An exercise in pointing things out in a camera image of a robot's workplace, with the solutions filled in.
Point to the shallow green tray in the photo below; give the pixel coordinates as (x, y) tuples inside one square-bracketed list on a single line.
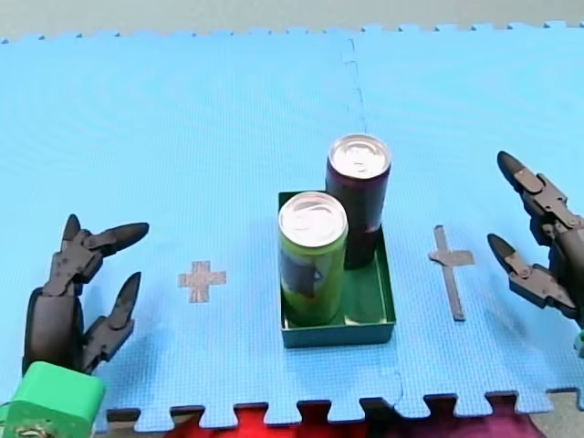
[(365, 315)]

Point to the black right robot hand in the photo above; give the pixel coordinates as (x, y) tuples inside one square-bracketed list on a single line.
[(570, 255)]

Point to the dark purple drink can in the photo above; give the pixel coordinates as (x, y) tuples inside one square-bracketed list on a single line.
[(365, 201)]

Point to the green drink can dark band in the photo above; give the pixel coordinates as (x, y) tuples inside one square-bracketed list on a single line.
[(310, 264)]

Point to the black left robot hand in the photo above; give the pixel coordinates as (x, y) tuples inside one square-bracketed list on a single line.
[(50, 319)]

